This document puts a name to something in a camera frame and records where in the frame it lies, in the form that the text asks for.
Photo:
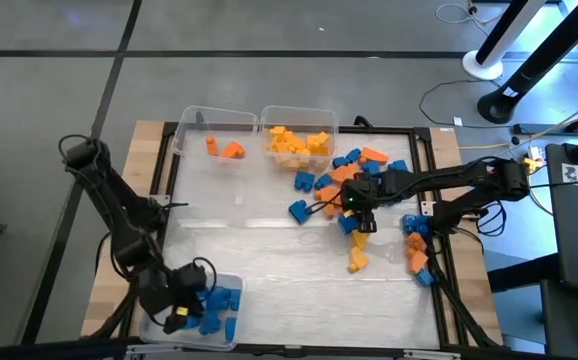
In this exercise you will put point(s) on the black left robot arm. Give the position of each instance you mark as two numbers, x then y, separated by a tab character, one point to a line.
119	225

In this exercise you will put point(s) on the yellow power plug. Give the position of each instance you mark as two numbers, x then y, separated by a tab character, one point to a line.
531	164

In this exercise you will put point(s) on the white power strip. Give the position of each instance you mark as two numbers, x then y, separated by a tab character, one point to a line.
535	151

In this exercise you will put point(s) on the silver frame bracket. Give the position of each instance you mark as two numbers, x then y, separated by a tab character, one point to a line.
431	355

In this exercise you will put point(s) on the small orange toy block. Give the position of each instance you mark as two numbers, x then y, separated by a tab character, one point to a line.
212	146

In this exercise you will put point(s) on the black power adapter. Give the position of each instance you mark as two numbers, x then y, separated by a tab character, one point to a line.
520	129

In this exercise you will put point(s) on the white mounting plate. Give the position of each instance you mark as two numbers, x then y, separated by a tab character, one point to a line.
428	208

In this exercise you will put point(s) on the orange wedge toy block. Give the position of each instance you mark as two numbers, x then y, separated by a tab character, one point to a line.
374	155
344	173

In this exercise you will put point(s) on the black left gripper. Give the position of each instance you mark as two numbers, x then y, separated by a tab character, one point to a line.
161	295

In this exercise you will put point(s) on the white pole stand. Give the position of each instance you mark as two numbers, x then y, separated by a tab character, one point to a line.
484	62

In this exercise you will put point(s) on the clear plastic bin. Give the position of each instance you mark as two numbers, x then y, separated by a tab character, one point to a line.
229	115
296	115
229	345

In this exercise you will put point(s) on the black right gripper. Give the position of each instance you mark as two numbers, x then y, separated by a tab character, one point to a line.
361	192

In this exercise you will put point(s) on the black frame clamp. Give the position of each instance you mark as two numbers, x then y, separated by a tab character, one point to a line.
362	121

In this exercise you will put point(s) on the white paper scrap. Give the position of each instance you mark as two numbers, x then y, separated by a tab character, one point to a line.
459	120

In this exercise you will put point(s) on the small blue toy block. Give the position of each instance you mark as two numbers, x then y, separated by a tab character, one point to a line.
234	299
230	329
202	295

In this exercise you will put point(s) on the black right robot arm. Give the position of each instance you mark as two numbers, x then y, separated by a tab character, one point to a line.
444	177

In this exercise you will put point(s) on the black metal table frame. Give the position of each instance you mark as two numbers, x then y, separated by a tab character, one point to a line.
394	131

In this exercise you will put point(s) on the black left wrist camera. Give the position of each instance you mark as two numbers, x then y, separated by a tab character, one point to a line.
192	276

